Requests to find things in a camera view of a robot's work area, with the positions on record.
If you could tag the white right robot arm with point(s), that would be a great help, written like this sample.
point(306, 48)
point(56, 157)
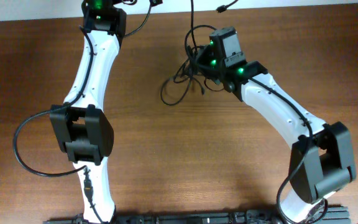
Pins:
point(322, 158)

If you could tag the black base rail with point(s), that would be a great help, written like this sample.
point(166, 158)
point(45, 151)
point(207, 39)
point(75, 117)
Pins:
point(197, 217)

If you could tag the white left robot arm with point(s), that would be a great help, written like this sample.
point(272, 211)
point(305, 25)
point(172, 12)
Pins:
point(82, 130)

